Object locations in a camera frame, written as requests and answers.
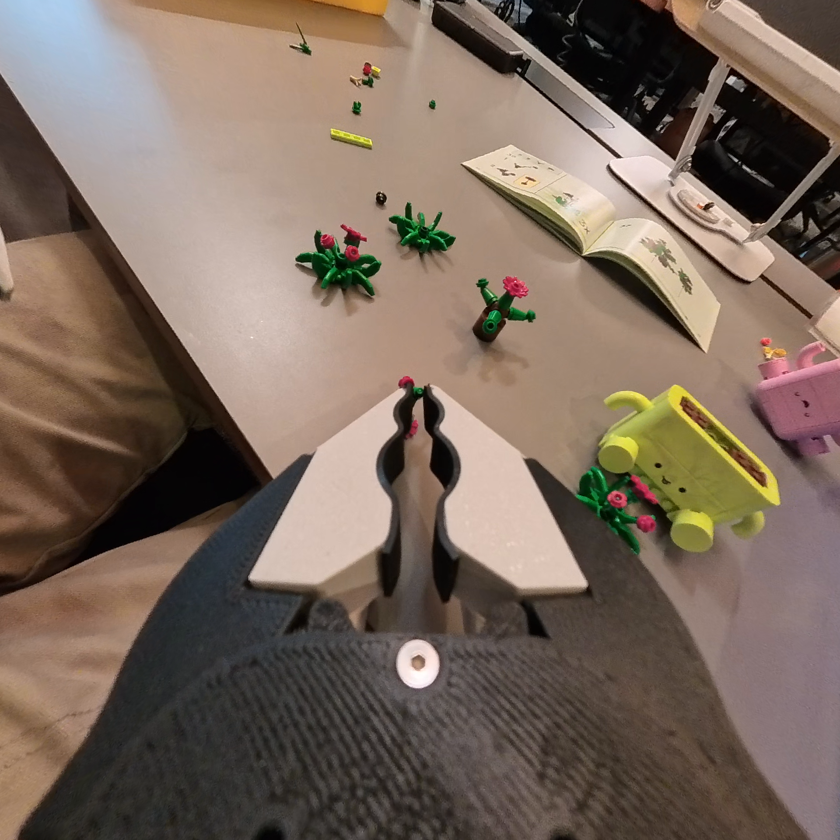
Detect black flat case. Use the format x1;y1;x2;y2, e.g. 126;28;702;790
430;0;530;75

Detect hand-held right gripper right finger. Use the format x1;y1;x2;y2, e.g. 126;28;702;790
423;385;589;632

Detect open instruction booklet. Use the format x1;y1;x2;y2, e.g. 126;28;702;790
461;143;722;354

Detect dark desk cable flap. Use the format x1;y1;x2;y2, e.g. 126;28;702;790
524;55;616;133

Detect toy cactus pink flower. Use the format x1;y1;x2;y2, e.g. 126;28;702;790
472;275;538;344

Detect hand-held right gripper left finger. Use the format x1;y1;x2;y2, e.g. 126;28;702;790
248;387;416;632

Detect pink toy pot with plant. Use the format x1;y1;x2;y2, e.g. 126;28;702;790
753;338;840;458

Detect green toy plant pink flowers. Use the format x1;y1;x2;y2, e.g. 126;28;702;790
575;465;660;556
294;224;383;298

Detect lime green toy pot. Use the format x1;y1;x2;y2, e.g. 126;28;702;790
596;385;782;553

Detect green leafy toy plant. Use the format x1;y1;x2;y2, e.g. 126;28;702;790
388;201;458;254

